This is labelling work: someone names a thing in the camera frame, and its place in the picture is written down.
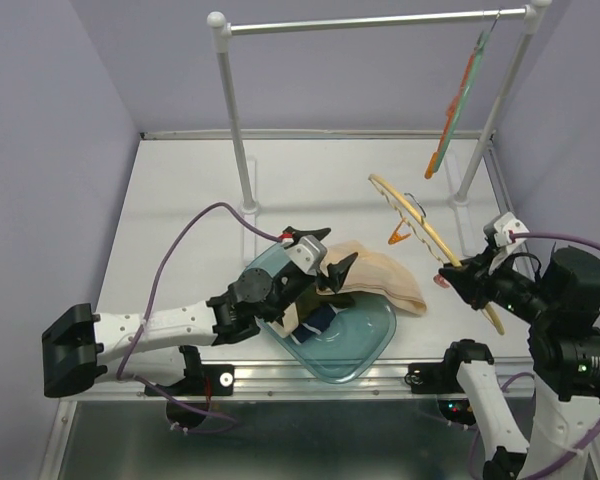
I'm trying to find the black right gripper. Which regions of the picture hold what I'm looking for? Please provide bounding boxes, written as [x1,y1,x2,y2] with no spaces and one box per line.
[438,242,559,324]

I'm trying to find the beige underwear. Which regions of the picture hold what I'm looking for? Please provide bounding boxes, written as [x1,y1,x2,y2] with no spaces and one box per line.
[321,240,428,316]

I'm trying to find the navy blue underwear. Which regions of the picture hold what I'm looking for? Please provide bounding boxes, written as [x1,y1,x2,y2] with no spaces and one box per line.
[290,304,340,345]

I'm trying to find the yellow clip hanger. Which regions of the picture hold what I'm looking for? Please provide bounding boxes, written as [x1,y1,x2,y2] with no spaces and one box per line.
[367,172,506,336]

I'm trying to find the green clip hanger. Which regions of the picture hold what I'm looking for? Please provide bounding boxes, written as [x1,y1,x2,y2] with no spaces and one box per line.
[424,12,501,180]

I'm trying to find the olive green underwear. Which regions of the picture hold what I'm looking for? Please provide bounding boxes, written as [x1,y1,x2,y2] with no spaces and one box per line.
[295,289,355,321]

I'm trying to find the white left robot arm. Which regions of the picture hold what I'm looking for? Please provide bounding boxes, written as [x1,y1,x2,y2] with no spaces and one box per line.
[41,228,358,398]

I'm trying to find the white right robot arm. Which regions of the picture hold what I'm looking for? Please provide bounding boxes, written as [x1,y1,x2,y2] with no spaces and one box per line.
[438,246,600,479]

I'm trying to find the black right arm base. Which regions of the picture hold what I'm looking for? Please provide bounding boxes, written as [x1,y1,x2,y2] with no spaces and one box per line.
[404,363,477,428]

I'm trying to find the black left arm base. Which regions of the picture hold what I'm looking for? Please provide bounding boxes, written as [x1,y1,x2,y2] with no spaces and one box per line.
[141,364,238,435]

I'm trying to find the translucent blue plastic basin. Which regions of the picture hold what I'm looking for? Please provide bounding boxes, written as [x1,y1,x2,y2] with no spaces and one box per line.
[248,245,397,378]

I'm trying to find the white metal clothes rack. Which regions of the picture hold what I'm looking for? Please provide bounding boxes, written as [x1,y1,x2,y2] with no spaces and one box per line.
[206,0,554,251]

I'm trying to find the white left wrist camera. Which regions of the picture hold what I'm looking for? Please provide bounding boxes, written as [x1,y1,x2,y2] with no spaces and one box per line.
[281,235,327,276]

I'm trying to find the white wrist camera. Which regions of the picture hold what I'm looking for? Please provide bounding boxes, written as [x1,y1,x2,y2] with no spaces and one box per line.
[483,212,529,274]
[281,235,327,276]

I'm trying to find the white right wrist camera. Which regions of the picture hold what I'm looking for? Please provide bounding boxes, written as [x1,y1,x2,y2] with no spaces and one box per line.
[483,212,529,274]

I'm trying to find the aluminium mounting rail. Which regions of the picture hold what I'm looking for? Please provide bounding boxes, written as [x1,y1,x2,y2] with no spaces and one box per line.
[59,355,595,401]

